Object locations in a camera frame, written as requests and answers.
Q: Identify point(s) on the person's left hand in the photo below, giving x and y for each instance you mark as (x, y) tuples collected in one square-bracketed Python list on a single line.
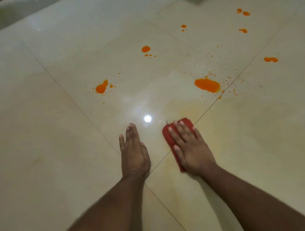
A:
[(134, 159)]

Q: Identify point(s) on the person's left forearm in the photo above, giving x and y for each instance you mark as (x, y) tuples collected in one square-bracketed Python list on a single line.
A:
[(114, 207)]

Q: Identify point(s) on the cream tiled floor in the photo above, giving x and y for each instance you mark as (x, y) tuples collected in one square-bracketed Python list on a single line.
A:
[(59, 142)]

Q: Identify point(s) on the white baseboard ledge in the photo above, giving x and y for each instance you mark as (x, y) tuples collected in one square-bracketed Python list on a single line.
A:
[(14, 12)]

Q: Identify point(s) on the orange liquid spill drops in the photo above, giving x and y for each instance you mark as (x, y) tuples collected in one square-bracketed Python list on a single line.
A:
[(207, 85)]

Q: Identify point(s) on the person's right forearm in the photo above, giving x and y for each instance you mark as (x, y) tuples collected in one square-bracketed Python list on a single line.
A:
[(257, 202)]

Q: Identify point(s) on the person's right hand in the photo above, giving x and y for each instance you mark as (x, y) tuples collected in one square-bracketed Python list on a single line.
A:
[(194, 152)]

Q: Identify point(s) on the red cloth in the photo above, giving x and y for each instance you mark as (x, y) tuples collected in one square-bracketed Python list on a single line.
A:
[(168, 138)]

